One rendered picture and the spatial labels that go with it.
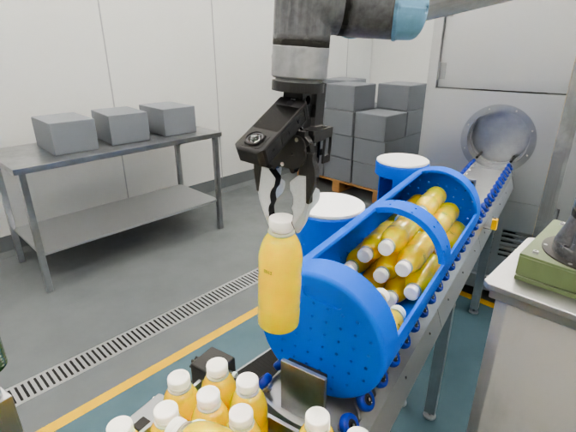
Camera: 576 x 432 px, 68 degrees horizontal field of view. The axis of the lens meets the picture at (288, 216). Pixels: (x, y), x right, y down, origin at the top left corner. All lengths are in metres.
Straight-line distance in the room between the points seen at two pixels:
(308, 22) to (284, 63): 0.05
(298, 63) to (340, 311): 0.46
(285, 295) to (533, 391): 0.68
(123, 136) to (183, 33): 1.51
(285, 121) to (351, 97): 4.09
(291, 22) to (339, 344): 0.57
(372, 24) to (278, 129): 0.18
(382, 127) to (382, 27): 3.87
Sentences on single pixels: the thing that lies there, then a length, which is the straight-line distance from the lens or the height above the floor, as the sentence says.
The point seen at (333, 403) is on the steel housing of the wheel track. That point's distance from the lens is 0.99.
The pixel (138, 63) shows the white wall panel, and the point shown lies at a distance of 4.35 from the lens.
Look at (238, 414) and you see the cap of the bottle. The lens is 0.75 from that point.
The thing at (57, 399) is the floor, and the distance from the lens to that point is 2.55.
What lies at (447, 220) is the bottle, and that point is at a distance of 1.41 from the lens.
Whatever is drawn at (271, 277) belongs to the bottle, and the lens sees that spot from 0.64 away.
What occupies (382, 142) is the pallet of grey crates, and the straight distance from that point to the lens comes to 4.50.
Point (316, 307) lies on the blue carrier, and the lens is 0.84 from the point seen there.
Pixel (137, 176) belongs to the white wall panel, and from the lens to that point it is 4.45.
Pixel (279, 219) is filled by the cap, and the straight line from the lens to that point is 0.63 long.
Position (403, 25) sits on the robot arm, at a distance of 0.61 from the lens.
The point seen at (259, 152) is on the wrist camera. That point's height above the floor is 1.51.
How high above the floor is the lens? 1.64
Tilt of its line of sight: 23 degrees down
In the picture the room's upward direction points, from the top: straight up
